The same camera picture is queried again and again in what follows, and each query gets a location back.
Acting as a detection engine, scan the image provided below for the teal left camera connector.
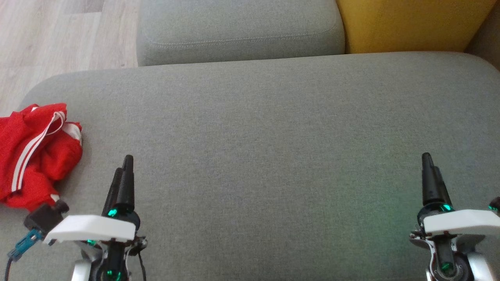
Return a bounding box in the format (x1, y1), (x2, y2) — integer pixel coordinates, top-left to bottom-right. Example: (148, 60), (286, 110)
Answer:
(8, 228), (44, 261)

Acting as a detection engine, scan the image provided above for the black left camera cable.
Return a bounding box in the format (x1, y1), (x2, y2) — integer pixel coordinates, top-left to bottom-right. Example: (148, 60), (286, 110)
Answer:
(4, 256), (18, 281)

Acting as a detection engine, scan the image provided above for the yellow sofa cushion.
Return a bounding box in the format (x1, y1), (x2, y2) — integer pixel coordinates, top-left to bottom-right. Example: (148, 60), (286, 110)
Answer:
(336, 0), (498, 54)

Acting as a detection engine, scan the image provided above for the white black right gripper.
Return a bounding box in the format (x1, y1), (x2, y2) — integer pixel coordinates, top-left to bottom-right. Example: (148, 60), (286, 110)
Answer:
(409, 153), (500, 281)

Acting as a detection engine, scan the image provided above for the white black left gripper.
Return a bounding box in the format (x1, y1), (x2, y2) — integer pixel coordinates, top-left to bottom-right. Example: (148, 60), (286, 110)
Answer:
(43, 155), (147, 281)

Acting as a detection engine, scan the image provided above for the red basketball jersey number 23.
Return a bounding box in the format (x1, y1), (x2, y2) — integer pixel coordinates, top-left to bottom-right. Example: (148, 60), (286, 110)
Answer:
(0, 103), (69, 211)

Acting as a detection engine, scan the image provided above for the large grey sofa seat cushion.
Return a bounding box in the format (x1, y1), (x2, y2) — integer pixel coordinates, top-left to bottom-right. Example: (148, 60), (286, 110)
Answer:
(0, 52), (500, 281)

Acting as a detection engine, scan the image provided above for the grey sofa back cushion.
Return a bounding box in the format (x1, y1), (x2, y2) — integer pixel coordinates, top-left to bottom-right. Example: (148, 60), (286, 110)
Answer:
(136, 0), (346, 67)

